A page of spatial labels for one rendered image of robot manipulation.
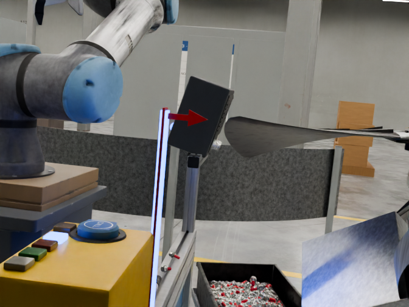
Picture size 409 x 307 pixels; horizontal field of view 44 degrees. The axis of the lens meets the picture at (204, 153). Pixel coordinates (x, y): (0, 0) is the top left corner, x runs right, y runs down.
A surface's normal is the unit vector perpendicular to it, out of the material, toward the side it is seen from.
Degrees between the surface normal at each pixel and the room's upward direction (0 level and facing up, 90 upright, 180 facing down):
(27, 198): 90
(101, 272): 0
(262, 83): 90
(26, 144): 72
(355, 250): 55
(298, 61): 90
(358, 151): 90
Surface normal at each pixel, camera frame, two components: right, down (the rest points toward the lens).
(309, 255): -0.66, -0.58
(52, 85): -0.23, 0.09
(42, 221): 0.98, 0.11
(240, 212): 0.29, 0.15
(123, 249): 0.09, -0.99
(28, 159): 0.81, -0.17
